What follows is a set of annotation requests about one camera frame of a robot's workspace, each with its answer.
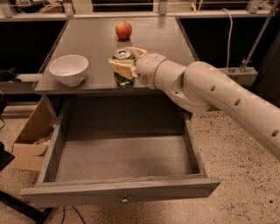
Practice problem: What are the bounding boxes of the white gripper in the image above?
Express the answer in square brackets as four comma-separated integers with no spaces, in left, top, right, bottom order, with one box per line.
[108,46,166,89]

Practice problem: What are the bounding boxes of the green soda can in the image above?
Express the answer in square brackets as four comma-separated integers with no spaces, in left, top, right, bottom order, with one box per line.
[113,48,135,88]

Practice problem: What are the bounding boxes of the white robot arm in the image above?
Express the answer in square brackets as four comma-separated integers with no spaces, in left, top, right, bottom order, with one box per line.
[108,47,280,159]

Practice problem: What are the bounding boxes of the grey cabinet with top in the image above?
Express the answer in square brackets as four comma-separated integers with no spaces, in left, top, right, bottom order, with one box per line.
[34,16,208,123]

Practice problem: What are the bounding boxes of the open grey top drawer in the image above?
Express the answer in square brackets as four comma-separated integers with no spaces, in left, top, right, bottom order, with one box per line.
[20,98,221,207]

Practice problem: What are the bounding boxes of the silver drawer knob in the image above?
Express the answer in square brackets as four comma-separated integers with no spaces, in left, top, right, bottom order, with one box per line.
[121,196,130,204]

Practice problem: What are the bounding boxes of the red apple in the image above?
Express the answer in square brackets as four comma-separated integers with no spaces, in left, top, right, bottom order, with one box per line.
[115,21,132,40]

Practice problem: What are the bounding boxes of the white bowl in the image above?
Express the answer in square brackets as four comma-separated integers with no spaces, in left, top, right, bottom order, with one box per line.
[49,54,89,87]

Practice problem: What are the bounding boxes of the metal diagonal strut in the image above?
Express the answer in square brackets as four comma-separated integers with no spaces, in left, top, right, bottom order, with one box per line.
[237,0,280,73]

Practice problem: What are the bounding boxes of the cardboard box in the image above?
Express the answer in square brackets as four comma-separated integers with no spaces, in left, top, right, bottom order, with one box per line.
[12,100,53,171]

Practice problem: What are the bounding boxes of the black stand base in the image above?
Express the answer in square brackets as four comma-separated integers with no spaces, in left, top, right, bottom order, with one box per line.
[0,142,53,224]

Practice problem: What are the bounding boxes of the white cable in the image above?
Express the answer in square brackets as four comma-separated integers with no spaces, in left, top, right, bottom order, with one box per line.
[221,8,234,71]

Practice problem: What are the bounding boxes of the black floor cables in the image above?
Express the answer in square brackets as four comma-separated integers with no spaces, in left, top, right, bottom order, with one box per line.
[60,206,88,224]

